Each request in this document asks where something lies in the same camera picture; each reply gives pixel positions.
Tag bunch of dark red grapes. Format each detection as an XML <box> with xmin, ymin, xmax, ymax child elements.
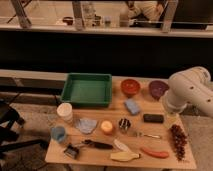
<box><xmin>170</xmin><ymin>124</ymin><xmax>187</xmax><ymax>161</ymax></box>

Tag white cylindrical container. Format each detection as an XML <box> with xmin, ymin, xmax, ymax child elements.
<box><xmin>57</xmin><ymin>103</ymin><xmax>73</xmax><ymax>123</ymax></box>

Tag person in striped shirt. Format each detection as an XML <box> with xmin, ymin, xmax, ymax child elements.
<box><xmin>119</xmin><ymin>0</ymin><xmax>164</xmax><ymax>27</ymax></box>

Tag black rectangular block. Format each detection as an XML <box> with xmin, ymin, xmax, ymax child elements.
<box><xmin>143</xmin><ymin>114</ymin><xmax>164</xmax><ymax>123</ymax></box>

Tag green plastic tray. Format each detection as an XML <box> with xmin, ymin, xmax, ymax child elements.
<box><xmin>61</xmin><ymin>73</ymin><xmax>112</xmax><ymax>107</ymax></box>

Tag black binder clip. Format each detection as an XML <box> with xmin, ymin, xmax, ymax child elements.
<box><xmin>64</xmin><ymin>144</ymin><xmax>79</xmax><ymax>159</ymax></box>

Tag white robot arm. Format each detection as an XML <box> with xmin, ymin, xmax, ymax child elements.
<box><xmin>162</xmin><ymin>66</ymin><xmax>213</xmax><ymax>118</ymax></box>

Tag blue sponge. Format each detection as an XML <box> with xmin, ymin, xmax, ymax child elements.
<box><xmin>124</xmin><ymin>99</ymin><xmax>140</xmax><ymax>115</ymax></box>

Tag light blue towel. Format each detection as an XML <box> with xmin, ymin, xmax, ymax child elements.
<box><xmin>75</xmin><ymin>118</ymin><xmax>98</xmax><ymax>134</ymax></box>

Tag orange carrot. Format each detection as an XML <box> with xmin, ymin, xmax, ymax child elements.
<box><xmin>140</xmin><ymin>147</ymin><xmax>169</xmax><ymax>159</ymax></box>

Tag black office chair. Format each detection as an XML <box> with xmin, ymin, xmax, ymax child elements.
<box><xmin>0</xmin><ymin>99</ymin><xmax>49</xmax><ymax>159</ymax></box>

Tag red bowl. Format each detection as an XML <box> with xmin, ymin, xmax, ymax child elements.
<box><xmin>121</xmin><ymin>79</ymin><xmax>141</xmax><ymax>97</ymax></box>

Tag blue plastic cup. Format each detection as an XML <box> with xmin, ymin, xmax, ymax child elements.
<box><xmin>50</xmin><ymin>126</ymin><xmax>67</xmax><ymax>144</ymax></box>

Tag purple bowl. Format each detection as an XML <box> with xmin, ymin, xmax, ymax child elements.
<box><xmin>149</xmin><ymin>80</ymin><xmax>169</xmax><ymax>100</ymax></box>

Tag black handled brush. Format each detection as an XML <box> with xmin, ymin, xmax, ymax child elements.
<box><xmin>82</xmin><ymin>139</ymin><xmax>113</xmax><ymax>150</ymax></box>

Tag white spoon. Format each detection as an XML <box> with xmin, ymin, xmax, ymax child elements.
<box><xmin>114</xmin><ymin>139</ymin><xmax>132</xmax><ymax>152</ymax></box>

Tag orange round fruit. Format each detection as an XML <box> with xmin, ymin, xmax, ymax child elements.
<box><xmin>101</xmin><ymin>120</ymin><xmax>114</xmax><ymax>135</ymax></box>

